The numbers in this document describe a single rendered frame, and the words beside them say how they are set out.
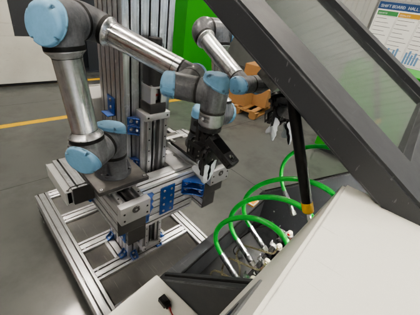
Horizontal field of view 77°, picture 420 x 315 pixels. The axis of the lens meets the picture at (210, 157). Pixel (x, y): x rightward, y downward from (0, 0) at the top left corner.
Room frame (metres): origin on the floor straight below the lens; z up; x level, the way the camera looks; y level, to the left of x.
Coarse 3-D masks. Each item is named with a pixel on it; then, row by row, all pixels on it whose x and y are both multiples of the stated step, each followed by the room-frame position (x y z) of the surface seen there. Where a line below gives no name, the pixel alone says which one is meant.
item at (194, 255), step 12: (228, 228) 0.79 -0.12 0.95; (240, 228) 0.87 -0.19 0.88; (204, 240) 0.71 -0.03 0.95; (228, 240) 0.79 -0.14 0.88; (192, 252) 0.64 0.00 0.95; (204, 252) 0.65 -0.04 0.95; (216, 252) 0.73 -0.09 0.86; (180, 264) 0.58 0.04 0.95; (192, 264) 0.59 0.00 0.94; (204, 264) 0.67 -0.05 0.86
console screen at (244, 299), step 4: (260, 280) 0.21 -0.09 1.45; (256, 284) 0.21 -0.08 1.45; (252, 288) 0.20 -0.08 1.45; (256, 288) 0.20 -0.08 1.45; (248, 292) 0.20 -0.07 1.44; (252, 292) 0.19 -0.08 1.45; (244, 296) 0.20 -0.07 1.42; (248, 296) 0.19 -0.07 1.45; (240, 300) 0.21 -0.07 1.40; (244, 300) 0.18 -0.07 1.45; (236, 304) 0.21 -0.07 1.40; (240, 304) 0.18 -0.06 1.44; (232, 308) 0.21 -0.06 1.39; (236, 308) 0.18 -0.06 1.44; (240, 308) 0.17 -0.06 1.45; (228, 312) 0.21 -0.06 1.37; (232, 312) 0.17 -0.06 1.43; (236, 312) 0.17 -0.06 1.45
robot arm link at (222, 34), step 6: (216, 18) 1.45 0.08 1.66; (216, 24) 1.41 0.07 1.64; (222, 24) 1.44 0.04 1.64; (216, 30) 1.40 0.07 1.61; (222, 30) 1.43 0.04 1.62; (228, 30) 1.45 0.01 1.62; (216, 36) 1.40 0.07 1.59; (222, 36) 1.42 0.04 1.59; (228, 36) 1.45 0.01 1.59; (222, 42) 1.42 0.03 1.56; (228, 42) 1.44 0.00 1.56; (216, 66) 1.40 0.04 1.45; (228, 96) 1.40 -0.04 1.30; (228, 102) 1.36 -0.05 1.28; (228, 108) 1.36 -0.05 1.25; (234, 108) 1.40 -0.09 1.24; (228, 114) 1.35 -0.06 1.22; (234, 114) 1.38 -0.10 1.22; (228, 120) 1.35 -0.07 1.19
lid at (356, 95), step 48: (240, 0) 0.42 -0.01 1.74; (288, 0) 0.69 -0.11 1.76; (336, 0) 1.02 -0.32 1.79; (288, 48) 0.39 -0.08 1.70; (336, 48) 0.63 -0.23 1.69; (384, 48) 0.93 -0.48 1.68; (288, 96) 0.36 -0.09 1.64; (336, 96) 0.36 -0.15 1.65; (384, 96) 0.58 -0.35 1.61; (336, 144) 0.31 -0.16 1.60; (384, 144) 0.32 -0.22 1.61; (384, 192) 0.27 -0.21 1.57
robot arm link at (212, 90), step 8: (208, 72) 0.73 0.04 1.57; (216, 72) 0.74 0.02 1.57; (200, 80) 0.72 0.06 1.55; (208, 80) 0.70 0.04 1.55; (216, 80) 0.70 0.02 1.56; (224, 80) 0.71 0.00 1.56; (200, 88) 0.71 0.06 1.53; (208, 88) 0.70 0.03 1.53; (216, 88) 0.70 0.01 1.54; (224, 88) 0.71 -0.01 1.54; (200, 96) 0.70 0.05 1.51; (208, 96) 0.70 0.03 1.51; (216, 96) 0.70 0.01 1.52; (224, 96) 0.71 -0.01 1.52; (200, 104) 0.72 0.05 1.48; (208, 104) 0.70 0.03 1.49; (216, 104) 0.70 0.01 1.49; (224, 104) 0.72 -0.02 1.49; (208, 112) 0.70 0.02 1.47; (216, 112) 0.70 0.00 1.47; (224, 112) 0.73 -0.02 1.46
